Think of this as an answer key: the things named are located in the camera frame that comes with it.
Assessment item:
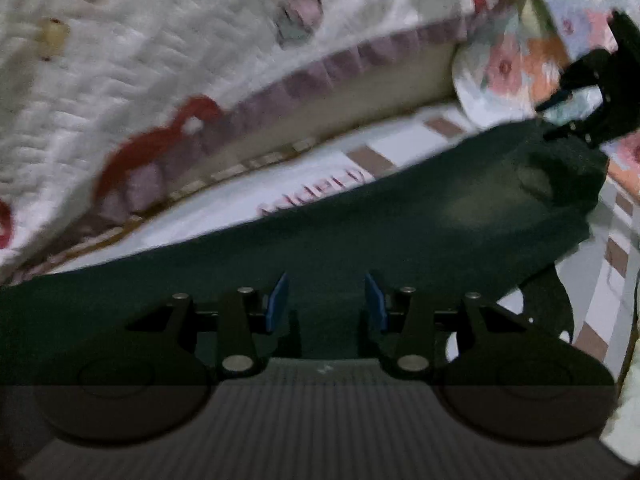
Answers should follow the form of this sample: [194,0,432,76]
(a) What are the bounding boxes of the dark denim jeans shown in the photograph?
[1,120,608,386]

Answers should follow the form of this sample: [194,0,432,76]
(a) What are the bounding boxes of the floral pastel quilt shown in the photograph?
[451,0,640,196]

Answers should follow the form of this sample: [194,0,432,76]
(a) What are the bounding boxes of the beige fleece blanket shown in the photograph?
[601,313,640,467]

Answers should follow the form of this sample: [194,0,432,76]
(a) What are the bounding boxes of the white bear print quilt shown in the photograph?
[1,0,504,282]

